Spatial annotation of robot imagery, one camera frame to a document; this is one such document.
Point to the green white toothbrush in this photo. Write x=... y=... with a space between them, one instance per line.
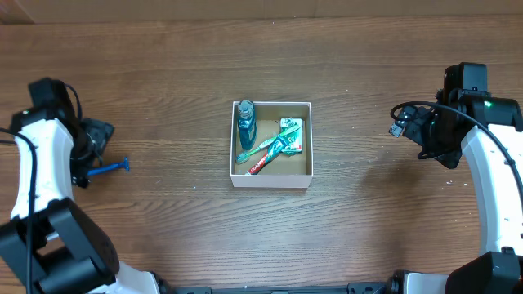
x=245 y=156

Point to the red green toothpaste tube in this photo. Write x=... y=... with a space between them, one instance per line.
x=276 y=147

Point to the green white soap bar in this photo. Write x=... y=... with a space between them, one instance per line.
x=295 y=138

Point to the white open cardboard box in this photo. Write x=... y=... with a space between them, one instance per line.
x=286 y=171

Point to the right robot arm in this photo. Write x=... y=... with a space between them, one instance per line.
x=467 y=121

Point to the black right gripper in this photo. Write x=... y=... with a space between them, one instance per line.
x=449 y=158

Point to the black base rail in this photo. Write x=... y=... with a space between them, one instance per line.
x=350 y=288

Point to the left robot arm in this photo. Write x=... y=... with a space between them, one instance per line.
x=50 y=244

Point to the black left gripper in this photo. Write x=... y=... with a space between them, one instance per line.
x=102 y=131

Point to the blue mouthwash bottle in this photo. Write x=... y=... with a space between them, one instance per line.
x=247 y=124

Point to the blue disposable razor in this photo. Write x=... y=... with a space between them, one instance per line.
x=110 y=167

